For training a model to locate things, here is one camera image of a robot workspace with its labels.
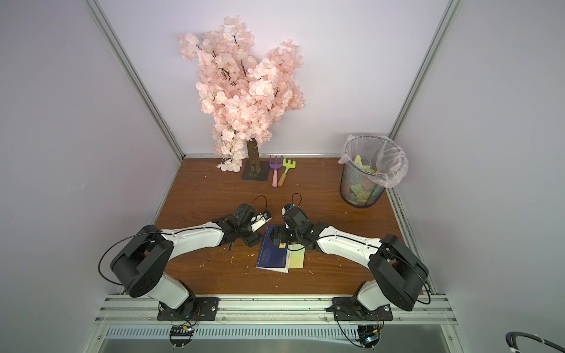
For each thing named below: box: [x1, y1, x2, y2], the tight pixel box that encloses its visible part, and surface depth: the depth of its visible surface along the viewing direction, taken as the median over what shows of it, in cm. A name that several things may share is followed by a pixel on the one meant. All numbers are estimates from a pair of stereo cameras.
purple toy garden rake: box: [269, 155, 284, 188], surface depth 116 cm
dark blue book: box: [255, 225, 290, 274], surface depth 84 cm
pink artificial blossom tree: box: [178, 15, 306, 181], surface depth 76 cm
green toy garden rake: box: [278, 158, 297, 188], surface depth 117 cm
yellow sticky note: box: [286, 243, 306, 269], surface depth 84 cm
